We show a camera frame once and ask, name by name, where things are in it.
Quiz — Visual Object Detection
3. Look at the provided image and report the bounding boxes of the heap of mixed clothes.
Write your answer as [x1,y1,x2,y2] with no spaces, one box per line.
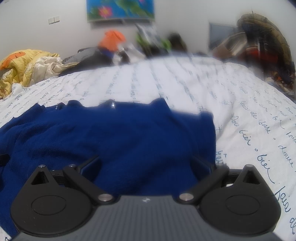
[211,31,296,92]

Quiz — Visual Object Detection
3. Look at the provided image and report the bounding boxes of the yellow quilt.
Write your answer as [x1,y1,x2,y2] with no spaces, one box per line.
[0,49,63,99]

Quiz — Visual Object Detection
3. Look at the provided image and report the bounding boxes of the orange plastic bag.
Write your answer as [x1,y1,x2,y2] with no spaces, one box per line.
[97,30,126,55]

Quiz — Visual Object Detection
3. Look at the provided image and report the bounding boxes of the white script-printed bed sheet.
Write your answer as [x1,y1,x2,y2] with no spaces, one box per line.
[0,54,296,241]

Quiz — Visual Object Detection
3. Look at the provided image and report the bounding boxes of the blue beaded sweater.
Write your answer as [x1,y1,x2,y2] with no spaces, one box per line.
[0,97,216,239]

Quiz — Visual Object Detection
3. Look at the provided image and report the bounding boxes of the flower wall poster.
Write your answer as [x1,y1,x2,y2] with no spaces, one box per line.
[86,0,155,24]

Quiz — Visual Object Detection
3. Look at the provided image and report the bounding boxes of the brown padded jacket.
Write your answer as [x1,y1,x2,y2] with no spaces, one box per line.
[236,13,292,78]

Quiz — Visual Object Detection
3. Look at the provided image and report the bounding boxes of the pile of dark clothes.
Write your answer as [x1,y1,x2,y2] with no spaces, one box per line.
[60,47,114,70]

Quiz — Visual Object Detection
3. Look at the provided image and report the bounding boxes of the dark olive bag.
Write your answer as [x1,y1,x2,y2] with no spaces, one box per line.
[167,33,188,54]

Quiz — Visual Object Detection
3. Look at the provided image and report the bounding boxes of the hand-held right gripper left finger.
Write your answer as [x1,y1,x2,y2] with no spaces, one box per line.
[30,155,114,204]

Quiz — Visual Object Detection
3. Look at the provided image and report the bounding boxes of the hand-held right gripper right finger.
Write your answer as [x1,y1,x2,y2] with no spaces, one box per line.
[178,156,266,204]

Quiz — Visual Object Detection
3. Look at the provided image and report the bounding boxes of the grey board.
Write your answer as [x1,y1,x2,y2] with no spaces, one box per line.
[209,22,241,50]

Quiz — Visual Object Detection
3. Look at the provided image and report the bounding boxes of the cream cloth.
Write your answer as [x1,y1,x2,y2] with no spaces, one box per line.
[35,57,64,78]

